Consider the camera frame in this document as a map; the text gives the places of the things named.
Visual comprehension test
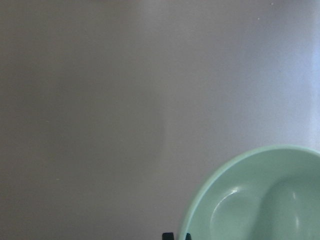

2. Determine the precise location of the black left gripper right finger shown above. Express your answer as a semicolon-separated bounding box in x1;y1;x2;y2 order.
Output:
185;233;192;240

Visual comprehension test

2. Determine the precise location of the mint green bowl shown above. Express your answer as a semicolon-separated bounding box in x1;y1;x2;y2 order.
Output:
177;145;320;240

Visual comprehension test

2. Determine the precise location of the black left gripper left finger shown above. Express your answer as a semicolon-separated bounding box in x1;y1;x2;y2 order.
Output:
162;232;175;240

